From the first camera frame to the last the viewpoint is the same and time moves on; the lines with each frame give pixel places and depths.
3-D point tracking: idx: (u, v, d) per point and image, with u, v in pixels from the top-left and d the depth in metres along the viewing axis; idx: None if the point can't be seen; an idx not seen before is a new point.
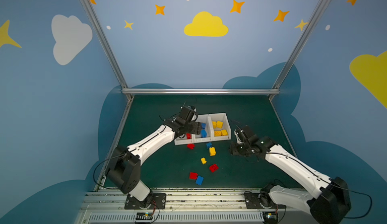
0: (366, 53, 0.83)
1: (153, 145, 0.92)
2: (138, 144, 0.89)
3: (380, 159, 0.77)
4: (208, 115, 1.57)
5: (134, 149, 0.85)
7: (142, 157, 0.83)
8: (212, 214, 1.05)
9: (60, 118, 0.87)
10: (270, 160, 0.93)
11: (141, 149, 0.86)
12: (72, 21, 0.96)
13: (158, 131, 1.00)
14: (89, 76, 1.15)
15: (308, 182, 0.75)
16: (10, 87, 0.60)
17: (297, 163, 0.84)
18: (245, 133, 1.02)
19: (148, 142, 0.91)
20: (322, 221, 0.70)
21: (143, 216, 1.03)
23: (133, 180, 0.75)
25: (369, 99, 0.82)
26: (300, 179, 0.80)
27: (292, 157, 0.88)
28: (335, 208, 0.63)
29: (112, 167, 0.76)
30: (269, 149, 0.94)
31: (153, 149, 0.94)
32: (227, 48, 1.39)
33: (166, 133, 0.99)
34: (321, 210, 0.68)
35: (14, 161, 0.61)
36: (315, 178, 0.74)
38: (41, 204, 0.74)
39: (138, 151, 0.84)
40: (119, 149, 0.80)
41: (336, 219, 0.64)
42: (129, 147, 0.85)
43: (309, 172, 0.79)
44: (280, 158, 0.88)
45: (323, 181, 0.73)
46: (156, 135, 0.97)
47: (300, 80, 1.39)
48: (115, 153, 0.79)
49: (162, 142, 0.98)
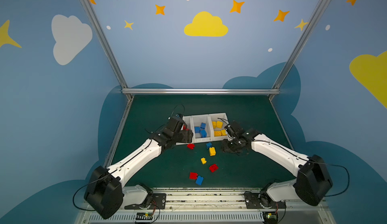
0: (366, 53, 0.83)
1: (137, 164, 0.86)
2: (120, 164, 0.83)
3: (380, 159, 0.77)
4: (208, 115, 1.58)
5: (115, 169, 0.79)
7: (123, 179, 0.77)
8: (212, 214, 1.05)
9: (60, 118, 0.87)
10: (255, 149, 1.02)
11: (123, 169, 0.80)
12: (72, 21, 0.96)
13: (143, 147, 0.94)
14: (89, 77, 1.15)
15: (288, 162, 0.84)
16: (10, 87, 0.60)
17: (279, 148, 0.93)
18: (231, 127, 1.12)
19: (131, 161, 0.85)
20: (307, 198, 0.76)
21: (143, 216, 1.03)
23: (114, 202, 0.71)
25: (369, 99, 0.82)
26: (282, 162, 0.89)
27: (274, 143, 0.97)
28: (313, 182, 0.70)
29: (90, 191, 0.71)
30: (253, 138, 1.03)
31: (137, 168, 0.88)
32: (227, 48, 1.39)
33: (151, 148, 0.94)
34: (303, 189, 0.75)
35: (14, 161, 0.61)
36: (294, 158, 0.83)
38: (40, 204, 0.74)
39: (119, 172, 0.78)
40: (98, 170, 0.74)
41: (317, 194, 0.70)
42: (109, 168, 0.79)
43: (289, 153, 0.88)
44: (264, 144, 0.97)
45: (301, 159, 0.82)
46: (140, 152, 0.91)
47: (300, 80, 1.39)
48: (93, 175, 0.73)
49: (147, 159, 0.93)
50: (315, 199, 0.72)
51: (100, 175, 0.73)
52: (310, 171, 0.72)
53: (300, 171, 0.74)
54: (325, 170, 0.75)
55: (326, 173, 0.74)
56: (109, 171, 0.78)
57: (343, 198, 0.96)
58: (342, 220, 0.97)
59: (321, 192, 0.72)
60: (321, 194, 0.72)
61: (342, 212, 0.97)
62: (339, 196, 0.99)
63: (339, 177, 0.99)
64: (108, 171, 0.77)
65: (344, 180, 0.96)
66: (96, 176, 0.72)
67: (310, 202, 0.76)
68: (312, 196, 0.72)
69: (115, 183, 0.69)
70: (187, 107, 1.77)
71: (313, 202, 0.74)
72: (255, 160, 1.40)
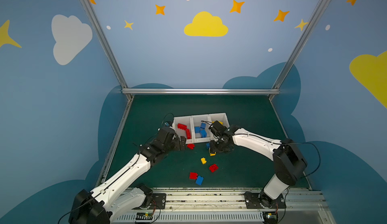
0: (366, 53, 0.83)
1: (124, 184, 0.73)
2: (105, 185, 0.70)
3: (380, 159, 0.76)
4: (208, 115, 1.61)
5: (99, 193, 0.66)
7: (108, 204, 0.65)
8: (212, 214, 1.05)
9: (60, 118, 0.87)
10: (237, 143, 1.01)
11: (108, 191, 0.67)
12: (71, 21, 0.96)
13: (131, 163, 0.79)
14: (89, 76, 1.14)
15: (264, 149, 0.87)
16: (9, 87, 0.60)
17: (256, 137, 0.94)
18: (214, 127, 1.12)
19: (118, 180, 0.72)
20: (286, 181, 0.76)
21: (143, 216, 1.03)
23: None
25: (370, 99, 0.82)
26: (259, 149, 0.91)
27: (251, 134, 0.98)
28: (286, 162, 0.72)
29: (74, 217, 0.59)
30: (234, 133, 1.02)
31: (124, 188, 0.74)
32: (227, 48, 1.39)
33: (139, 165, 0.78)
34: (280, 171, 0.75)
35: (13, 161, 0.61)
36: (269, 144, 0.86)
38: (40, 204, 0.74)
39: (103, 196, 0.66)
40: (81, 194, 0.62)
41: (293, 173, 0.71)
42: (93, 190, 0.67)
43: (264, 140, 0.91)
44: (243, 137, 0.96)
45: (275, 144, 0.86)
46: (127, 170, 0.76)
47: (300, 80, 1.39)
48: (76, 200, 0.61)
49: (135, 177, 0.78)
50: (293, 179, 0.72)
51: (83, 200, 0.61)
52: (282, 153, 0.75)
53: (273, 153, 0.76)
54: (298, 151, 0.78)
55: (299, 154, 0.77)
56: (93, 194, 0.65)
57: (343, 198, 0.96)
58: (342, 220, 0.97)
59: (297, 171, 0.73)
60: (298, 174, 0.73)
61: (342, 212, 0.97)
62: (340, 196, 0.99)
63: (340, 177, 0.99)
64: (91, 195, 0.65)
65: (344, 180, 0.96)
66: (79, 201, 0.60)
67: (289, 184, 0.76)
68: (289, 176, 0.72)
69: (100, 210, 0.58)
70: (187, 107, 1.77)
71: (292, 183, 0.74)
72: (255, 160, 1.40)
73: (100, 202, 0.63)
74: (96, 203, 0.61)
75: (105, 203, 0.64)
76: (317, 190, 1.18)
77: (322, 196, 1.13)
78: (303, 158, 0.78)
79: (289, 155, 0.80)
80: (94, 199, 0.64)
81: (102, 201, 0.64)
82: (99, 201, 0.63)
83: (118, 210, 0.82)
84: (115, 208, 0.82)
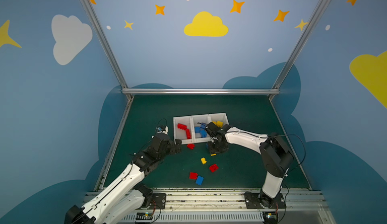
0: (367, 53, 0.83)
1: (116, 198, 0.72)
2: (97, 200, 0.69)
3: (380, 159, 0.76)
4: (208, 115, 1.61)
5: (90, 209, 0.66)
7: (100, 219, 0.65)
8: (212, 214, 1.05)
9: (60, 118, 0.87)
10: (230, 141, 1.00)
11: (100, 206, 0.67)
12: (72, 21, 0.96)
13: (123, 175, 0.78)
14: (88, 76, 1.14)
15: (253, 144, 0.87)
16: (9, 87, 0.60)
17: (246, 134, 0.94)
18: (208, 128, 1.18)
19: (110, 194, 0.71)
20: (275, 173, 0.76)
21: (143, 216, 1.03)
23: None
25: (370, 99, 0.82)
26: (250, 145, 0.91)
27: (241, 131, 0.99)
28: (272, 154, 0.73)
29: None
30: (226, 131, 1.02)
31: (118, 200, 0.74)
32: (227, 48, 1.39)
33: (131, 175, 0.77)
34: (269, 163, 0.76)
35: (13, 161, 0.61)
36: (256, 139, 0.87)
38: (40, 204, 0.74)
39: (94, 212, 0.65)
40: (73, 209, 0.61)
41: (279, 165, 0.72)
42: (85, 205, 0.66)
43: (253, 135, 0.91)
44: (234, 134, 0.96)
45: (262, 137, 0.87)
46: (120, 182, 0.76)
47: (300, 80, 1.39)
48: (67, 216, 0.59)
49: (128, 189, 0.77)
50: (280, 171, 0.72)
51: (75, 216, 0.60)
52: (268, 145, 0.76)
53: (259, 147, 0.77)
54: (283, 143, 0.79)
55: (285, 146, 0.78)
56: (84, 210, 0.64)
57: (343, 198, 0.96)
58: (342, 220, 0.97)
59: (284, 163, 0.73)
60: (285, 165, 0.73)
61: (342, 212, 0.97)
62: (340, 196, 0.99)
63: (340, 178, 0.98)
64: (82, 210, 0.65)
65: (344, 181, 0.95)
66: (70, 217, 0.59)
67: (278, 176, 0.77)
68: (276, 168, 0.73)
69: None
70: (187, 107, 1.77)
71: (280, 175, 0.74)
72: (256, 160, 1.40)
73: (90, 218, 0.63)
74: (87, 219, 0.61)
75: (95, 219, 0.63)
76: (317, 190, 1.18)
77: (322, 196, 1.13)
78: (290, 150, 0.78)
79: (277, 149, 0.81)
80: (85, 215, 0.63)
81: (93, 217, 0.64)
82: (90, 217, 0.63)
83: (113, 219, 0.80)
84: (110, 218, 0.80)
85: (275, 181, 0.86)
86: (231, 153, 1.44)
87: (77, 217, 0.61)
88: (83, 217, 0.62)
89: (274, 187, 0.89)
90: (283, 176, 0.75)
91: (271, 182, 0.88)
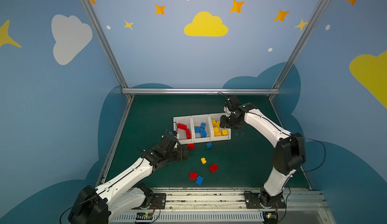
0: (366, 53, 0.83)
1: (127, 185, 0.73)
2: (109, 184, 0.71)
3: (380, 160, 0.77)
4: (208, 115, 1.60)
5: (103, 191, 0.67)
7: (110, 202, 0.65)
8: (212, 214, 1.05)
9: (60, 118, 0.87)
10: (246, 121, 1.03)
11: (112, 189, 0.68)
12: (72, 21, 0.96)
13: (134, 166, 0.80)
14: (88, 76, 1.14)
15: (271, 135, 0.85)
16: (9, 87, 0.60)
17: (267, 122, 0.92)
18: (230, 100, 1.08)
19: (122, 179, 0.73)
20: (277, 166, 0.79)
21: (143, 216, 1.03)
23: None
25: (370, 99, 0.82)
26: (267, 134, 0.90)
27: (265, 118, 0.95)
28: (287, 153, 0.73)
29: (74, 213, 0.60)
30: (248, 110, 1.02)
31: (127, 189, 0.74)
32: (227, 47, 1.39)
33: (144, 166, 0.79)
34: (277, 159, 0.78)
35: (14, 161, 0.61)
36: (277, 132, 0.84)
38: (40, 204, 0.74)
39: (107, 194, 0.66)
40: (86, 190, 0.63)
41: (287, 164, 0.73)
42: (98, 188, 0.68)
43: (275, 127, 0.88)
44: (255, 117, 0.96)
45: (284, 133, 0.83)
46: (131, 171, 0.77)
47: (300, 80, 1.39)
48: (80, 196, 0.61)
49: (137, 179, 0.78)
50: (285, 169, 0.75)
51: (87, 196, 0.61)
52: (287, 143, 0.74)
53: (278, 142, 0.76)
54: (302, 146, 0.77)
55: (302, 149, 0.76)
56: (97, 191, 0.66)
57: (343, 198, 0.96)
58: (341, 220, 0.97)
59: (292, 164, 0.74)
60: (292, 165, 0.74)
61: (342, 212, 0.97)
62: (340, 195, 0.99)
63: (340, 176, 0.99)
64: (95, 192, 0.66)
65: (344, 180, 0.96)
66: (83, 197, 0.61)
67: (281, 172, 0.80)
68: (283, 166, 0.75)
69: (104, 207, 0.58)
70: (187, 107, 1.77)
71: (282, 172, 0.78)
72: (256, 160, 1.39)
73: (103, 199, 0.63)
74: (100, 200, 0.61)
75: (108, 200, 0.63)
76: (316, 190, 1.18)
77: (322, 196, 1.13)
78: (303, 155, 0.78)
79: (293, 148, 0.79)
80: (98, 196, 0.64)
81: (106, 198, 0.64)
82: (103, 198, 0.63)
83: (116, 210, 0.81)
84: (114, 208, 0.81)
85: (278, 179, 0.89)
86: (231, 153, 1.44)
87: (89, 198, 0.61)
88: (92, 200, 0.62)
89: (277, 185, 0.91)
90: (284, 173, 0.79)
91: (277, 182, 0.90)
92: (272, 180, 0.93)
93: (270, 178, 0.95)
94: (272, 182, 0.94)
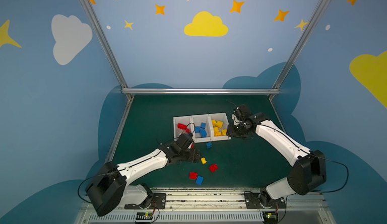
0: (366, 53, 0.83)
1: (143, 170, 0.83)
2: (129, 164, 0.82)
3: (379, 160, 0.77)
4: (208, 115, 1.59)
5: (123, 168, 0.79)
7: (128, 180, 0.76)
8: (212, 214, 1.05)
9: (60, 118, 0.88)
10: (259, 133, 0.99)
11: (130, 169, 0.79)
12: (72, 21, 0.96)
13: (152, 154, 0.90)
14: (88, 76, 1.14)
15: (288, 152, 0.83)
16: (10, 87, 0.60)
17: (282, 136, 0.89)
18: (240, 109, 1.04)
19: (140, 163, 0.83)
20: (295, 185, 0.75)
21: (143, 216, 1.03)
23: (112, 203, 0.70)
25: (369, 99, 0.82)
26: (282, 150, 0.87)
27: (279, 131, 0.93)
28: (308, 173, 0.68)
29: (95, 182, 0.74)
30: (260, 122, 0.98)
31: (143, 173, 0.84)
32: (227, 47, 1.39)
33: (160, 157, 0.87)
34: (296, 178, 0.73)
35: (14, 161, 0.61)
36: (295, 149, 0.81)
38: (40, 204, 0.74)
39: (126, 172, 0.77)
40: (108, 165, 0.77)
41: (308, 184, 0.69)
42: (119, 165, 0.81)
43: (292, 143, 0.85)
44: (269, 130, 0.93)
45: (303, 151, 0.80)
46: (148, 159, 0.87)
47: (300, 80, 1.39)
48: (103, 170, 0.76)
49: (153, 167, 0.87)
50: (305, 189, 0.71)
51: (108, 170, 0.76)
52: (308, 163, 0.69)
53: (296, 161, 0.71)
54: (323, 164, 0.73)
55: (323, 168, 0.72)
56: (118, 167, 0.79)
57: (343, 198, 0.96)
58: (341, 220, 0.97)
59: (312, 184, 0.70)
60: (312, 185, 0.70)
61: (342, 212, 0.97)
62: (340, 195, 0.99)
63: (340, 176, 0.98)
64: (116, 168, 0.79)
65: (345, 180, 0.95)
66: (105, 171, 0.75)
67: (298, 191, 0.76)
68: (303, 185, 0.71)
69: (121, 182, 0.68)
70: (187, 107, 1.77)
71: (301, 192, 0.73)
72: (256, 160, 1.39)
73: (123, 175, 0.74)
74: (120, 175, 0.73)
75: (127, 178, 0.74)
76: (317, 189, 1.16)
77: (322, 196, 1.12)
78: (322, 172, 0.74)
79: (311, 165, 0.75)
80: (118, 172, 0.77)
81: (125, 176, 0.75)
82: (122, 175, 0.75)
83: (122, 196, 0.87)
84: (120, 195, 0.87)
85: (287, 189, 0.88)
86: (232, 153, 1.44)
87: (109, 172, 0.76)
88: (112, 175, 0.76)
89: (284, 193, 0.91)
90: (302, 192, 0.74)
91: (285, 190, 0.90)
92: (278, 188, 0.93)
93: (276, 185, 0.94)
94: (278, 191, 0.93)
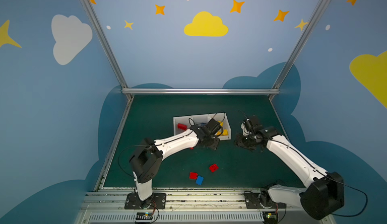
0: (367, 53, 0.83)
1: (176, 147, 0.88)
2: (164, 141, 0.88)
3: (380, 159, 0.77)
4: (208, 115, 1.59)
5: (160, 143, 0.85)
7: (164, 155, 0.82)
8: (212, 214, 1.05)
9: (60, 118, 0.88)
10: (270, 149, 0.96)
11: (166, 146, 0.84)
12: (72, 21, 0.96)
13: (185, 134, 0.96)
14: (88, 76, 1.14)
15: (302, 172, 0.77)
16: (10, 87, 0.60)
17: (297, 154, 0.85)
18: (250, 120, 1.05)
19: (174, 141, 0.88)
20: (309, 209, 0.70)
21: (143, 216, 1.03)
23: (150, 174, 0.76)
25: (370, 99, 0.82)
26: (296, 168, 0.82)
27: (293, 148, 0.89)
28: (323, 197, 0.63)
29: (136, 154, 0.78)
30: (271, 137, 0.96)
31: (177, 150, 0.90)
32: (226, 47, 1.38)
33: (191, 137, 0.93)
34: (310, 200, 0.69)
35: (14, 162, 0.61)
36: (310, 169, 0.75)
38: (39, 205, 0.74)
39: (162, 147, 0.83)
40: (146, 139, 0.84)
41: (324, 210, 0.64)
42: (156, 140, 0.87)
43: (307, 163, 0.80)
44: (281, 147, 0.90)
45: (319, 172, 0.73)
46: (181, 138, 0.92)
47: (300, 80, 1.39)
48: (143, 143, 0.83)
49: (185, 146, 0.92)
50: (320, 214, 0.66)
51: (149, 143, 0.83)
52: (324, 185, 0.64)
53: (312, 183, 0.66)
54: (341, 189, 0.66)
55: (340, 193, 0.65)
56: (155, 143, 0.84)
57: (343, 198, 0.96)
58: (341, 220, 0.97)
59: (329, 209, 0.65)
60: (328, 211, 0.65)
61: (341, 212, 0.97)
62: None
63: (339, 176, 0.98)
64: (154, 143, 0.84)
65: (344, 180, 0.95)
66: (145, 143, 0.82)
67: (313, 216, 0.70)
68: (317, 210, 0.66)
69: (159, 156, 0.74)
70: (187, 108, 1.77)
71: (314, 216, 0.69)
72: (256, 160, 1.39)
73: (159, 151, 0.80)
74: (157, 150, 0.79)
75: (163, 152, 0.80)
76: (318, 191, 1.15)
77: None
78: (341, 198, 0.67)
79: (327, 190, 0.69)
80: (155, 147, 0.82)
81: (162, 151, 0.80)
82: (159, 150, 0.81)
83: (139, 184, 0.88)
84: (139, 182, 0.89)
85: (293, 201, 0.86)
86: (232, 153, 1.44)
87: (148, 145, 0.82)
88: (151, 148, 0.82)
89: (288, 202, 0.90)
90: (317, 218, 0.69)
91: (287, 198, 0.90)
92: (282, 195, 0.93)
93: (280, 193, 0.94)
94: (282, 197, 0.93)
